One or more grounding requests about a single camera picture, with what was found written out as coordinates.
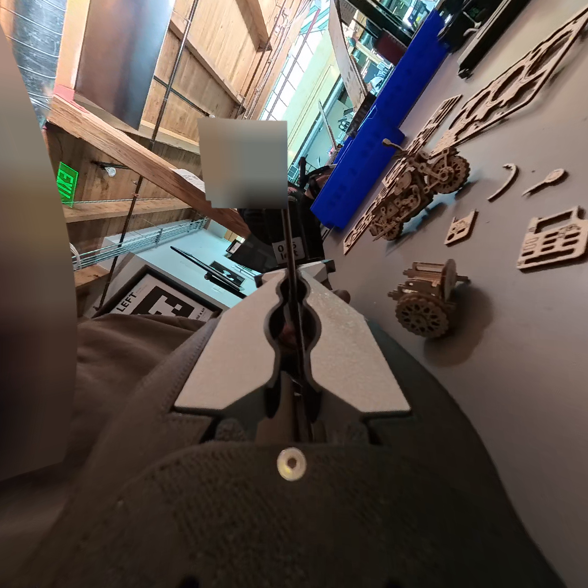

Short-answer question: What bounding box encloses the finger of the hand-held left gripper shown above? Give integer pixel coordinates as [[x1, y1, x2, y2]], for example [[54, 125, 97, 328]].
[[300, 258, 336, 288]]

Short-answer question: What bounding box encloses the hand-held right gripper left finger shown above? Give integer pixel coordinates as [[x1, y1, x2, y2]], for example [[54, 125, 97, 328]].
[[174, 270, 295, 416]]

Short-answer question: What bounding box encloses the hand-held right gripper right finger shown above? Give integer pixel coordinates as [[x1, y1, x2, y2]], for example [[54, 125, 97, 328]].
[[298, 270, 412, 416]]

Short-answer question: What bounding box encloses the thin plywood parts sheet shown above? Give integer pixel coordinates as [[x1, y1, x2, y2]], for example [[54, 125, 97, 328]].
[[280, 206, 307, 416]]

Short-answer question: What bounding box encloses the grey desk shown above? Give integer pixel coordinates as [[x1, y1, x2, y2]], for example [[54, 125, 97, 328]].
[[322, 0, 588, 588]]

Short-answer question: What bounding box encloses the wooden sidecar model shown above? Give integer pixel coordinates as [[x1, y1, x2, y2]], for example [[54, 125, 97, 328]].
[[387, 258, 470, 339]]

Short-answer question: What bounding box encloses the framed marker board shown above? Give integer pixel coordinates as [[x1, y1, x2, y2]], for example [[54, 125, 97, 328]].
[[92, 264, 224, 319]]

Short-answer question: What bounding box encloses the wooden motorcycle model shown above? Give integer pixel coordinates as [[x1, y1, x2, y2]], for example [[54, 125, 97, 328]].
[[367, 137, 472, 243]]

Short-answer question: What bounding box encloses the blue plastic bin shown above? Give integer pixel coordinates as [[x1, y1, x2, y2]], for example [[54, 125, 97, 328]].
[[310, 9, 449, 230]]

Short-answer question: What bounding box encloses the white paper label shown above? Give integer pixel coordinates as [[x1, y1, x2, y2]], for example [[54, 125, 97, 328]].
[[169, 168, 206, 190]]

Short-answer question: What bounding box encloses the small square wooden piece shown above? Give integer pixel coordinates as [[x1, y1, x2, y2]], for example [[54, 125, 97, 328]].
[[444, 209, 478, 247]]

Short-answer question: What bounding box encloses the long wooden puzzle sheet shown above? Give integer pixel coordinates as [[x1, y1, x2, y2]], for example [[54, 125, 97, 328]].
[[342, 94, 463, 256]]

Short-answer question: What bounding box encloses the white banner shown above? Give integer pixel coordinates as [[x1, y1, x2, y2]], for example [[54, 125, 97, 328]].
[[328, 0, 369, 112]]

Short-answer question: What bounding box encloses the curved wooden piece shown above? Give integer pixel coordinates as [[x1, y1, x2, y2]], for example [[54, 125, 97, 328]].
[[487, 164, 519, 202]]

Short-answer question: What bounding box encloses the wooden ceiling beam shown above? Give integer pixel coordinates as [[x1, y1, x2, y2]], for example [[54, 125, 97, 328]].
[[46, 94, 251, 237]]

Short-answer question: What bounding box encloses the slotted wooden panel piece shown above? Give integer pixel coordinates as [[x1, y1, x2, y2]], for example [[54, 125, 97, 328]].
[[516, 205, 588, 271]]

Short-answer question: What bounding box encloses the green exit sign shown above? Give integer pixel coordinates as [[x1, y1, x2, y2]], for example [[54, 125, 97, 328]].
[[55, 161, 79, 208]]

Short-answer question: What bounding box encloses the spoon-shaped wooden piece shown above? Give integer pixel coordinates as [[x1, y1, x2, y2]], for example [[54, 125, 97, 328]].
[[522, 168, 566, 196]]

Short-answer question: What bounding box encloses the wooden sheet with large cut-outs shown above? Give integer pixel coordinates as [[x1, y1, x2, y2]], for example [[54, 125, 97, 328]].
[[448, 8, 588, 153]]

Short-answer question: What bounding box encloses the black flat device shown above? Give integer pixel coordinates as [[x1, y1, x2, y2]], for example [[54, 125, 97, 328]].
[[457, 0, 534, 78]]

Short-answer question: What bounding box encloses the metal air duct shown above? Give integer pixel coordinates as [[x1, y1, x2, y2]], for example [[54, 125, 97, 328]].
[[9, 0, 70, 121]]

